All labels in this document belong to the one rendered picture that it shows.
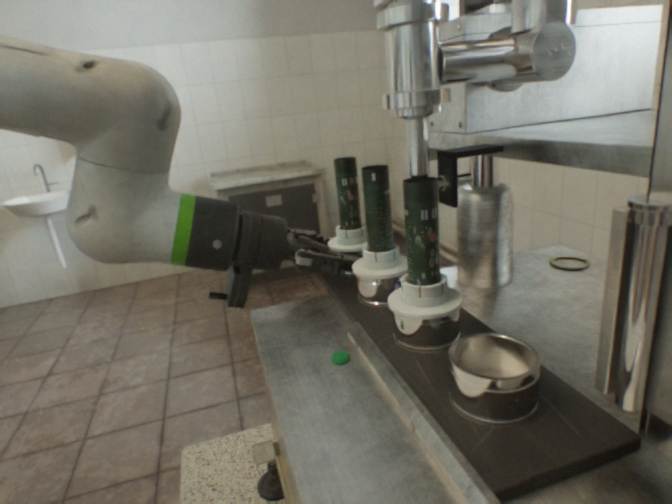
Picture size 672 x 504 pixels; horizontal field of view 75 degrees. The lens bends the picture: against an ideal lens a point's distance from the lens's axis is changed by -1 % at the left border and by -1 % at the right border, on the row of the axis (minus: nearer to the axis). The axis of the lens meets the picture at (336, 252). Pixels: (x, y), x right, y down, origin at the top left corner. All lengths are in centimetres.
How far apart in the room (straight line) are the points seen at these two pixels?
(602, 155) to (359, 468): 28
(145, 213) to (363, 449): 35
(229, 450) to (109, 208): 45
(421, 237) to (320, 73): 364
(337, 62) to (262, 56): 63
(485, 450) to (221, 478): 50
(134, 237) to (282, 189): 274
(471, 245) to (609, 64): 26
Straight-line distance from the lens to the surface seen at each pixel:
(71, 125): 54
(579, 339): 50
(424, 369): 42
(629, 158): 36
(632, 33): 65
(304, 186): 329
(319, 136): 399
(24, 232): 418
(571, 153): 39
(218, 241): 55
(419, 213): 40
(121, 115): 53
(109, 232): 55
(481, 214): 57
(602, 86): 62
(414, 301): 43
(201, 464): 80
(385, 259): 51
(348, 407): 40
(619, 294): 32
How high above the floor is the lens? 127
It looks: 19 degrees down
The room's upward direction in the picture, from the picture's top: 6 degrees counter-clockwise
